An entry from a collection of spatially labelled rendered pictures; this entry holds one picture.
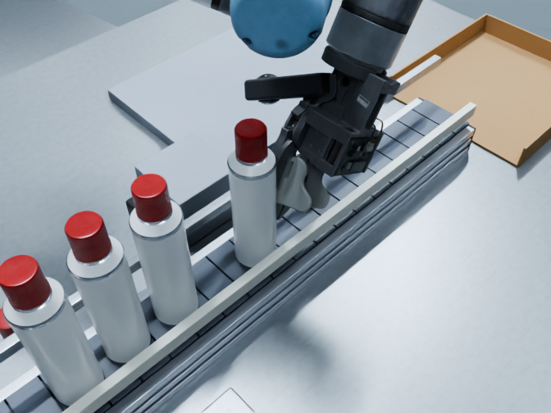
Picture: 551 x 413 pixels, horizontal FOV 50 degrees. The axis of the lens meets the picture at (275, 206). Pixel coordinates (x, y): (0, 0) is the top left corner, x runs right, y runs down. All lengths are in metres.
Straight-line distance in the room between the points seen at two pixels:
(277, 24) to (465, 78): 0.71
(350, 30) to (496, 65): 0.62
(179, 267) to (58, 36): 0.77
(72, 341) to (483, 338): 0.47
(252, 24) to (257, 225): 0.26
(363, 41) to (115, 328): 0.37
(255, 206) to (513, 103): 0.60
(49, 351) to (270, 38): 0.33
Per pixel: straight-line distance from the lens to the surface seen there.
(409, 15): 0.62
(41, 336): 0.54
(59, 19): 1.35
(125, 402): 0.66
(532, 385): 0.76
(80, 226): 0.52
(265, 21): 0.47
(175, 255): 0.59
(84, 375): 0.62
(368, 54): 0.61
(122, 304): 0.58
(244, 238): 0.68
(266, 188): 0.62
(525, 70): 1.20
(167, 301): 0.64
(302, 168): 0.66
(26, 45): 1.28
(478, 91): 1.12
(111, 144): 0.99
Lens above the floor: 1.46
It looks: 48 degrees down
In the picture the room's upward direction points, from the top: straight up
